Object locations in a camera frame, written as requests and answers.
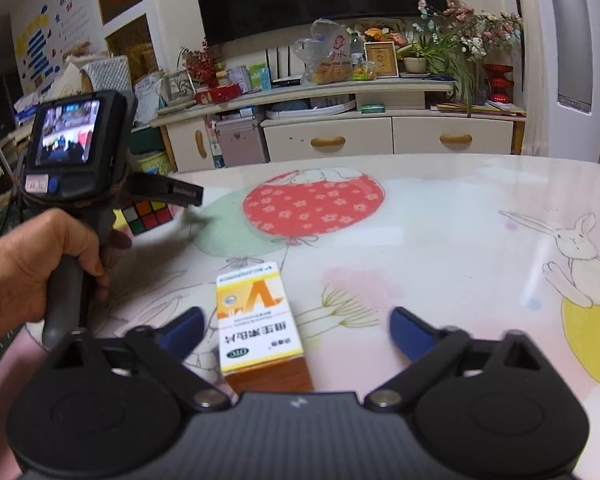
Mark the framed certificate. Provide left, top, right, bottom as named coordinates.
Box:
left=363, top=40, right=399, bottom=80

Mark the red flat box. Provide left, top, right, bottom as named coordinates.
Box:
left=194, top=83, right=244, bottom=106

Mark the pink storage box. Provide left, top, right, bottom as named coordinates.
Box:
left=214, top=115, right=271, bottom=169

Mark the colourful puzzle cube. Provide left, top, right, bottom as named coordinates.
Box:
left=113, top=199, right=175, bottom=237

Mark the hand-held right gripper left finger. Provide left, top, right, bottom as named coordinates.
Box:
left=46, top=305, right=232, bottom=412

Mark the artificial flower bouquet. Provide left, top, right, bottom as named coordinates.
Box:
left=416, top=0, right=524, bottom=57

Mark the white standing air conditioner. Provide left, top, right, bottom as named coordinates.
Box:
left=521, top=0, right=600, bottom=167

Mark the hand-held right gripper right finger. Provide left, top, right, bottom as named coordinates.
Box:
left=361, top=305, right=547, bottom=412

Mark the wall poster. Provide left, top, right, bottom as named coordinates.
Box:
left=9, top=0, right=107, bottom=94

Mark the clear plastic bag of snacks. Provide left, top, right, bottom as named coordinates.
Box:
left=294, top=18, right=354, bottom=87

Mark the red berry plant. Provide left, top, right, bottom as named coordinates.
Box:
left=179, top=44, right=219, bottom=87

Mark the potted green plant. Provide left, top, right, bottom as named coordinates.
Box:
left=399, top=29, right=482, bottom=112

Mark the person's left hand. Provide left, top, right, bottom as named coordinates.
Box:
left=0, top=207, right=134, bottom=347

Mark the orange and white medicine box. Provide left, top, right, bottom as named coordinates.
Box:
left=214, top=261, right=316, bottom=394

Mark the white television cabinet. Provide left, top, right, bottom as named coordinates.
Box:
left=149, top=76, right=529, bottom=172

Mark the wooden chair with lace cover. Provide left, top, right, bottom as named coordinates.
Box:
left=79, top=54, right=134, bottom=97

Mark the green and white carton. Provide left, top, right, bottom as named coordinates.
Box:
left=249, top=63, right=273, bottom=92

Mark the dark green bin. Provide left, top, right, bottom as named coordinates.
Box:
left=129, top=126, right=167, bottom=157

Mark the light green waste bin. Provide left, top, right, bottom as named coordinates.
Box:
left=137, top=152, right=174, bottom=177

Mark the red ornament stand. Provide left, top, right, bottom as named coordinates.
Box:
left=483, top=61, right=514, bottom=104

